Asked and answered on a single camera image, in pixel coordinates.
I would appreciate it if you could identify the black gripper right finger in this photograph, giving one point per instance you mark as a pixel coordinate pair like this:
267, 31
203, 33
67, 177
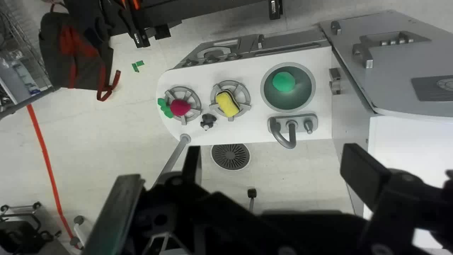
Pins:
363, 172

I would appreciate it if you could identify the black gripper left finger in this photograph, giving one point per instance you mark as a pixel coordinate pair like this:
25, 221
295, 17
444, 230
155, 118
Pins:
115, 213

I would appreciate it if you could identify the grey toy faucet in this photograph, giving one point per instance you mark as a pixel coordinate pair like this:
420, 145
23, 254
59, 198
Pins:
292, 133

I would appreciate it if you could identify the grey round sink bowl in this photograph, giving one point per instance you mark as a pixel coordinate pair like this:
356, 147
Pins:
299, 96

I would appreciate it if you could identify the grey pole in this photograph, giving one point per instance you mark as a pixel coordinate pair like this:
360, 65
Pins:
175, 157

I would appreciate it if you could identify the green toy vegetable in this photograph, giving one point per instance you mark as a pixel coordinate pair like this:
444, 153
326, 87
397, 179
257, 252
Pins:
284, 81

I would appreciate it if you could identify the pink toy radish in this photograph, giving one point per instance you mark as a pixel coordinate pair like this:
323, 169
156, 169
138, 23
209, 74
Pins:
180, 108

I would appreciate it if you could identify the white toy kitchen counter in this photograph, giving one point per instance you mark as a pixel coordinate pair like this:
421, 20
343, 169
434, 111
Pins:
245, 132

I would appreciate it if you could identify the black stove knob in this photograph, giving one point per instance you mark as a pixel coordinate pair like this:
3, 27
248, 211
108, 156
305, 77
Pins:
207, 121

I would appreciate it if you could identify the grey burner grate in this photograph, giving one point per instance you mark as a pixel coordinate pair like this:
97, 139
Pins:
236, 85
182, 91

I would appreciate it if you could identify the green tape mark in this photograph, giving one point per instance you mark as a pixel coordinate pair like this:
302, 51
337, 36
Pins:
138, 65

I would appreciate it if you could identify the yellow toy food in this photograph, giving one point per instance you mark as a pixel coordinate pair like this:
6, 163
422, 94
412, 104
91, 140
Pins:
227, 104

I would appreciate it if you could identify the black and red backpack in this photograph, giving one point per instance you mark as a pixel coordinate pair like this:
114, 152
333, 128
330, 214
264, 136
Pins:
71, 51

